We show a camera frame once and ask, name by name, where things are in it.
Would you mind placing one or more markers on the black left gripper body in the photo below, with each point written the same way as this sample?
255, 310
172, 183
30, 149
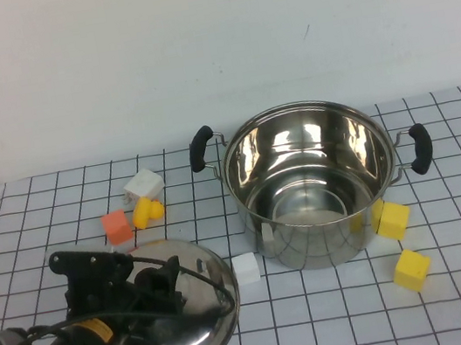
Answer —
100, 294

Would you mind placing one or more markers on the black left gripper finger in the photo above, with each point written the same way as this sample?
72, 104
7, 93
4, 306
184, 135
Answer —
168, 273
164, 304

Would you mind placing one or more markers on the yellow toy duck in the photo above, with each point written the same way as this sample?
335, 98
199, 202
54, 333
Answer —
142, 214

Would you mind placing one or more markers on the orange foam cube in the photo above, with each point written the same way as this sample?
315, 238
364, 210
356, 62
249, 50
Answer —
117, 229

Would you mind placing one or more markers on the white foam cube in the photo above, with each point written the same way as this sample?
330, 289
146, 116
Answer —
246, 269

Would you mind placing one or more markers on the white power adapter plug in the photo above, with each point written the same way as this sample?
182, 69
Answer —
144, 184

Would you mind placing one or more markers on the white black grid tablecloth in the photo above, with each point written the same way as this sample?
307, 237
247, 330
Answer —
326, 320

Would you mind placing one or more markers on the yellow foam cube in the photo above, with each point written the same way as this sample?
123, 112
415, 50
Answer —
394, 220
411, 270

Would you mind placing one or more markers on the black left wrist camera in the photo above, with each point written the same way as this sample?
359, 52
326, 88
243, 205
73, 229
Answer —
86, 261

